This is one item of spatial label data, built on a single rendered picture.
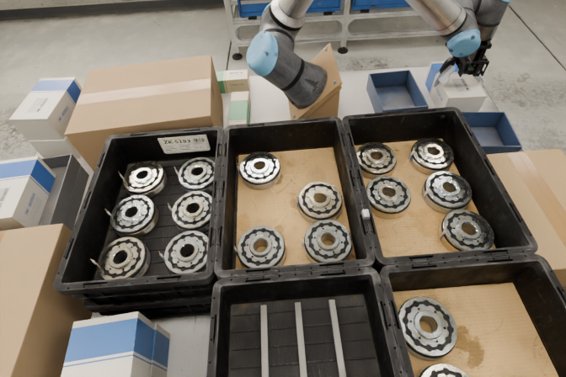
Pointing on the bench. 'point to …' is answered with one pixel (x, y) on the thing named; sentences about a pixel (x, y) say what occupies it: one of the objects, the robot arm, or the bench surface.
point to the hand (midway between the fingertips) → (454, 84)
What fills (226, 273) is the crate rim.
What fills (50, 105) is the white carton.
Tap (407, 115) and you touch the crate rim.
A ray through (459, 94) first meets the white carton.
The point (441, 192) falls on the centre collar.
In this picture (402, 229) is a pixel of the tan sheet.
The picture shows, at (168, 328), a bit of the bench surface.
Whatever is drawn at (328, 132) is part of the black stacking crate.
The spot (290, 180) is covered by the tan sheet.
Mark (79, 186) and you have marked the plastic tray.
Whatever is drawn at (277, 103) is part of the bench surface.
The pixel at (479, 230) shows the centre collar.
